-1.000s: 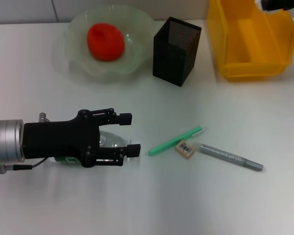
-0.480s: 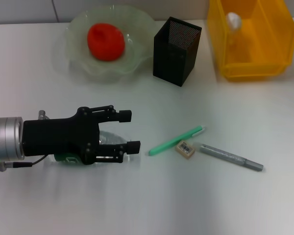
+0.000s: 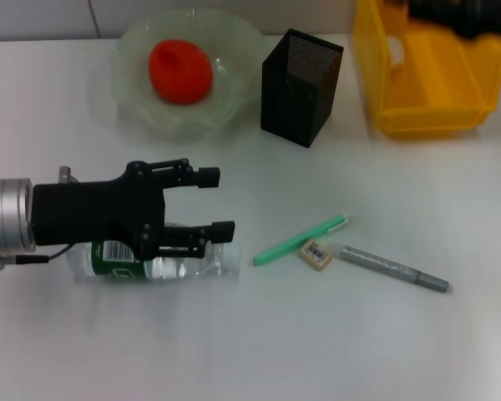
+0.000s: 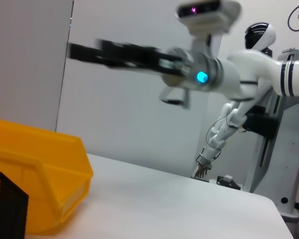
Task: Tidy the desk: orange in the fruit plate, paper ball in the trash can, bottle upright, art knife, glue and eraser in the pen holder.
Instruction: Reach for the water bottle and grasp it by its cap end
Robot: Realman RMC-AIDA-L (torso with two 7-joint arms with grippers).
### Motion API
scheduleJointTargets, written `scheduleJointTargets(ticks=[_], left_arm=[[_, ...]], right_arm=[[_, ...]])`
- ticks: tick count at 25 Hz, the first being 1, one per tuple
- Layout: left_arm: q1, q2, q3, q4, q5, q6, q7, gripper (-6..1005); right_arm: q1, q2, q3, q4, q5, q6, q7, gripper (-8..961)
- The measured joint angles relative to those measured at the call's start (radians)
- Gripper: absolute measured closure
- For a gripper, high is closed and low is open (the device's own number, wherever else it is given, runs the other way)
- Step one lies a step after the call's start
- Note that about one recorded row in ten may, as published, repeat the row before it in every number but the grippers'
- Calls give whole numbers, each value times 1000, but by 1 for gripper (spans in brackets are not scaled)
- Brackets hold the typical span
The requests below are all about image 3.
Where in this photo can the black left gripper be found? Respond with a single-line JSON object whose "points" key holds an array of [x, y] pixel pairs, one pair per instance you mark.
{"points": [[96, 209]]}

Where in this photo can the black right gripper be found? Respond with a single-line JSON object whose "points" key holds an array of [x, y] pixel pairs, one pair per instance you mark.
{"points": [[455, 16]]}

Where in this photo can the white paper ball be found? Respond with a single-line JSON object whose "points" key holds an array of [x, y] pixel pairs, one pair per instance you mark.
{"points": [[396, 50]]}

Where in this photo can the clear water bottle green label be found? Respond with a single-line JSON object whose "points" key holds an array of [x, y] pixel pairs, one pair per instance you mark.
{"points": [[183, 269]]}

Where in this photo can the green pen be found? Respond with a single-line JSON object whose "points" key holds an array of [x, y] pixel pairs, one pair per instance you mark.
{"points": [[284, 247]]}

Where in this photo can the orange fruit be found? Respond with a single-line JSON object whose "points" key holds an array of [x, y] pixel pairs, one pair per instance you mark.
{"points": [[179, 71]]}

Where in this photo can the beige eraser with barcode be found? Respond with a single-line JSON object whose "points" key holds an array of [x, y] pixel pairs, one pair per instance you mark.
{"points": [[315, 255]]}

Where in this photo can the clear glass fruit bowl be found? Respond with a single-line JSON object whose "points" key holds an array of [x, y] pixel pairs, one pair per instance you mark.
{"points": [[234, 83]]}

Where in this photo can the black mesh pen holder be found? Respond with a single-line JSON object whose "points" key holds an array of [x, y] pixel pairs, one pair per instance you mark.
{"points": [[292, 104]]}

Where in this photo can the grey marker pen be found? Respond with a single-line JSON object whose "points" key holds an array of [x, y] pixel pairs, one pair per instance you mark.
{"points": [[392, 268]]}

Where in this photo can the yellow plastic bin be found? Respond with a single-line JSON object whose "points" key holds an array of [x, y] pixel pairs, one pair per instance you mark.
{"points": [[438, 96]]}

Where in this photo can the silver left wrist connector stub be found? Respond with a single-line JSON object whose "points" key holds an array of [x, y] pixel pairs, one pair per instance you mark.
{"points": [[66, 174]]}

